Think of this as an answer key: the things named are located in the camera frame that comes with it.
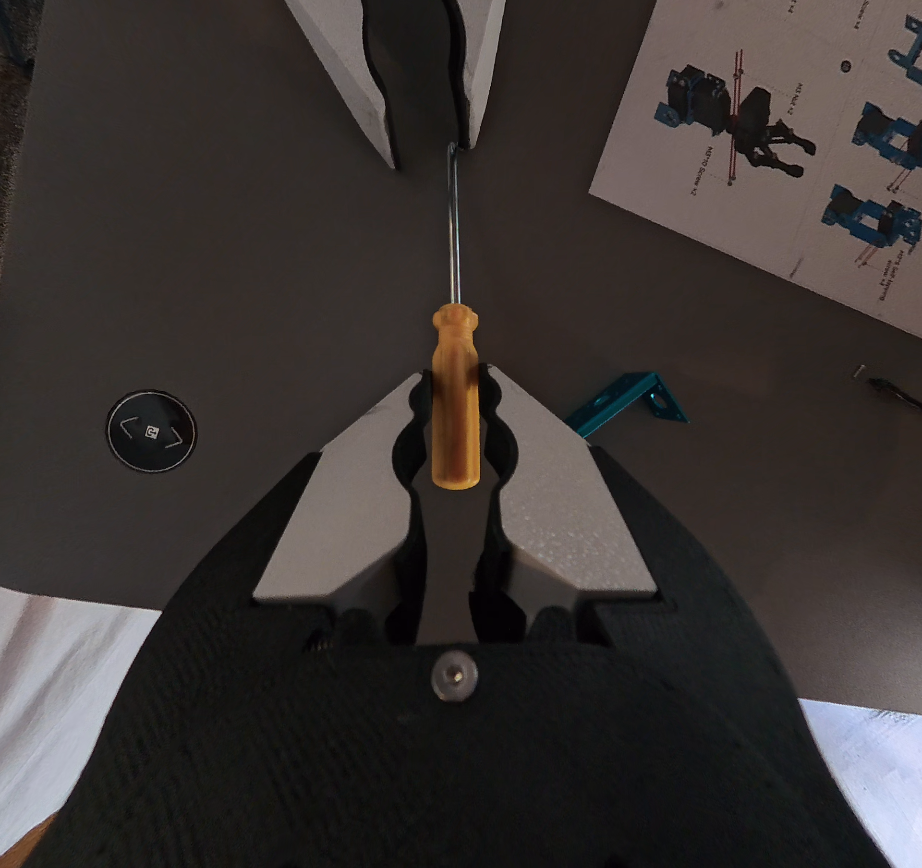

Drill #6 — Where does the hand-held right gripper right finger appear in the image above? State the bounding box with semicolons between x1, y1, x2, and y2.
470;364;659;642

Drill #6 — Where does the thin black object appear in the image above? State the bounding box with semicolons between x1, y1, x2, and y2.
868;377;922;410

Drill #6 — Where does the printed instruction booklet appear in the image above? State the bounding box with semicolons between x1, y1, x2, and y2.
589;0;922;339

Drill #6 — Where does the small blue U bracket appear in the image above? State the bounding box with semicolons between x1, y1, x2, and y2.
565;371;690;440

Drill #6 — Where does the orange-handled screwdriver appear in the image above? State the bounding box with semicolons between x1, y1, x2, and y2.
429;141;482;492

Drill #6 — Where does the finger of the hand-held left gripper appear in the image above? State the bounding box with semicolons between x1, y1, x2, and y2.
434;0;517;152
252;0;402;172

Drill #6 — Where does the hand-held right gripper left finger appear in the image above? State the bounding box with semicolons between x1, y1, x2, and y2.
251;371;433;642

